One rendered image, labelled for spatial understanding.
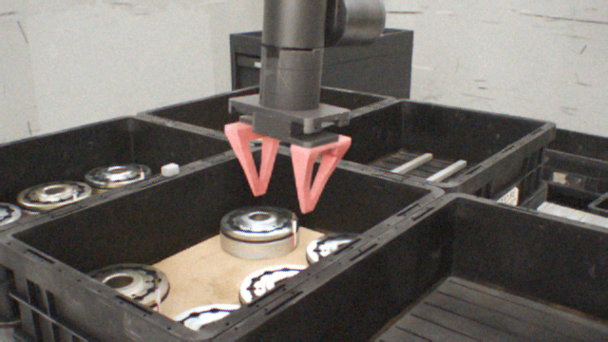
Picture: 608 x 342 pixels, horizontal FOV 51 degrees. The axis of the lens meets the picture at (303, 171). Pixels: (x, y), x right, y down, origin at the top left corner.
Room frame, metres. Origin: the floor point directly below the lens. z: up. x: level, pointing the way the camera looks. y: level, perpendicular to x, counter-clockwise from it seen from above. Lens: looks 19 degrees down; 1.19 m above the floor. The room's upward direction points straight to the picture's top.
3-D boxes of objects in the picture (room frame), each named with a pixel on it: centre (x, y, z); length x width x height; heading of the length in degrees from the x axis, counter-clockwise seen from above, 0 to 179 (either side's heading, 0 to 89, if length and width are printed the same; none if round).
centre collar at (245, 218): (0.76, 0.06, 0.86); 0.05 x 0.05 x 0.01
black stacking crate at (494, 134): (0.94, -0.18, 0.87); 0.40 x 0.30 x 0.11; 142
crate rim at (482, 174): (0.94, -0.18, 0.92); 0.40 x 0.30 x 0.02; 142
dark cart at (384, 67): (2.54, -0.08, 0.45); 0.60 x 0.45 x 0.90; 136
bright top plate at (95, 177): (0.95, 0.29, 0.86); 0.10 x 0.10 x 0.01
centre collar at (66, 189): (0.86, 0.36, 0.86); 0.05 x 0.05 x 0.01
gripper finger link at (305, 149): (0.57, 0.00, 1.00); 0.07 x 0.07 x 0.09; 50
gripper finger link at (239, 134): (0.60, 0.03, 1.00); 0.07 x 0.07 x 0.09; 50
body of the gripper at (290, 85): (0.59, 0.01, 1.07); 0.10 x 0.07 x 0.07; 50
